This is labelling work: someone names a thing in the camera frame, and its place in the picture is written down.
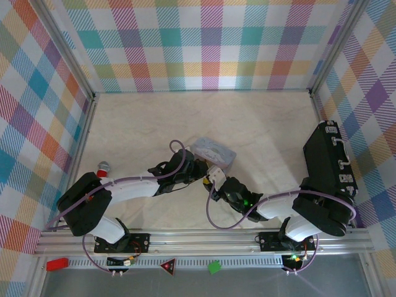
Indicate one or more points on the green block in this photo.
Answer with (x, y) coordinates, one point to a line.
(214, 268)

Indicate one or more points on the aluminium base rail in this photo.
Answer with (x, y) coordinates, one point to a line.
(201, 241)

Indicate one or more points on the black connector plate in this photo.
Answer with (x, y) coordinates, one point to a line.
(292, 263)
(117, 263)

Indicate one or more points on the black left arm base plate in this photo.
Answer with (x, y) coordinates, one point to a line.
(140, 241)

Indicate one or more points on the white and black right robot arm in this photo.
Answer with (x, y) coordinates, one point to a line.
(278, 207)

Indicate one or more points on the aluminium frame post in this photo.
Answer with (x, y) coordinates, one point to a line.
(66, 52)
(337, 52)

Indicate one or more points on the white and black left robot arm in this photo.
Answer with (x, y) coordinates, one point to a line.
(133, 187)

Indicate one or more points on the pastel cartoon tin box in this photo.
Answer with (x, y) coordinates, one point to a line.
(213, 151)

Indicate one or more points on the black red triangle sign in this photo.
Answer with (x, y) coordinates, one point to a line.
(168, 266)

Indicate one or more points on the red cylinder with silver cap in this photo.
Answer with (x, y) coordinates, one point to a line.
(103, 170)

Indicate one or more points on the black hard briefcase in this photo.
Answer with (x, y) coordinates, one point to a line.
(325, 154)

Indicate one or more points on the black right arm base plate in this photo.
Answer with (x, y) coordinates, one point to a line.
(269, 239)

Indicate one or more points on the red block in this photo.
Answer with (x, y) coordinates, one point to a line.
(57, 264)

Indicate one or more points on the aluminium frame leg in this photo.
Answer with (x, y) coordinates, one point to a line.
(35, 278)
(372, 275)

